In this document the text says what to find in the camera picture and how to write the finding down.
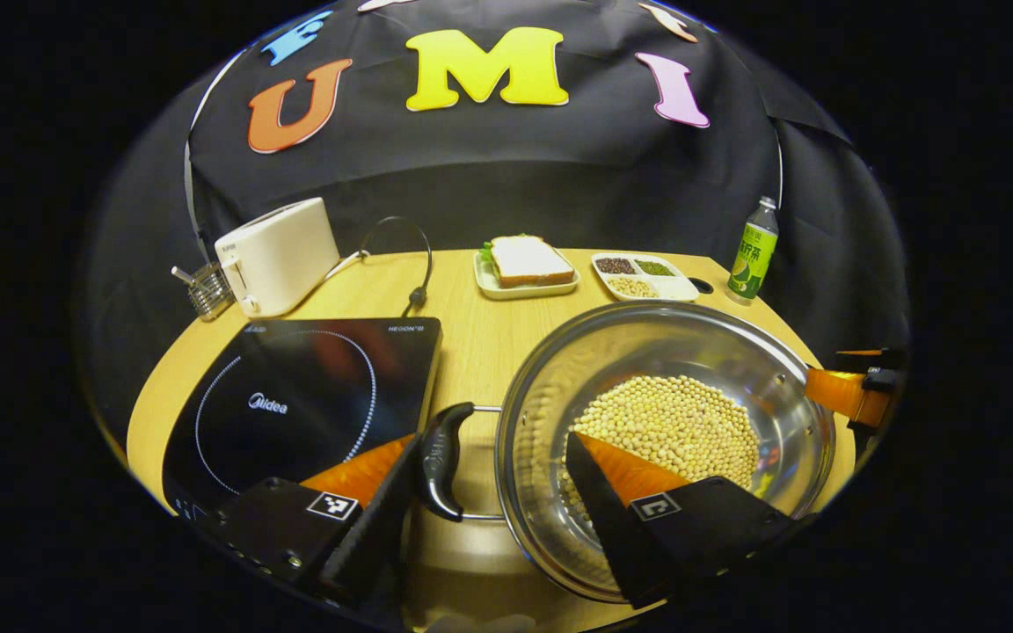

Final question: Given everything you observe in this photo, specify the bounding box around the stainless steel pot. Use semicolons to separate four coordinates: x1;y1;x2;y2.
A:
419;301;837;606

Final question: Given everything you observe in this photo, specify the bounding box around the black power cable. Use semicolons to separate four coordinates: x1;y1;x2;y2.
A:
357;216;434;319

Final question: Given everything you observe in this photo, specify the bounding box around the small wire basket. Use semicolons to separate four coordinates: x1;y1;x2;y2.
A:
171;261;237;322

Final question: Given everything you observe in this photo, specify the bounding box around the white toaster cord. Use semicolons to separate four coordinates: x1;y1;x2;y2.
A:
322;251;371;282

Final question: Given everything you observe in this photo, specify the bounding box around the white divided tray with grains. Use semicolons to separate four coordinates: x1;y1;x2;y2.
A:
591;252;701;303

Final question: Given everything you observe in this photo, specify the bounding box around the white rectangular plate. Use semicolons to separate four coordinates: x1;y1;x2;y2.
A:
473;251;581;301

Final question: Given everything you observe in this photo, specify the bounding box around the pile of soybeans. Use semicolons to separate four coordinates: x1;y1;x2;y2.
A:
559;375;762;528

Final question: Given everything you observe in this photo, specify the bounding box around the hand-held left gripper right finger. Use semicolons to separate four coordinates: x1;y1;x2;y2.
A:
565;431;798;609

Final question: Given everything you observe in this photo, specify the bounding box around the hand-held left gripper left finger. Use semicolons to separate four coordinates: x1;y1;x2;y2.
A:
174;431;426;612

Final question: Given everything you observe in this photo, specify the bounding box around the green drink bottle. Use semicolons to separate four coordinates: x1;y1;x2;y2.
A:
727;196;779;304

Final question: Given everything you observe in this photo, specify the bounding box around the white toaster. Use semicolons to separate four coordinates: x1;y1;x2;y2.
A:
215;197;342;318

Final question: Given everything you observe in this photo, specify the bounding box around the black induction cooktop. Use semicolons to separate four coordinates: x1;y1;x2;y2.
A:
162;316;443;528

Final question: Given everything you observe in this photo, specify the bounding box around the sandwich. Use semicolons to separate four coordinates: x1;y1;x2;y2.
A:
480;234;575;288

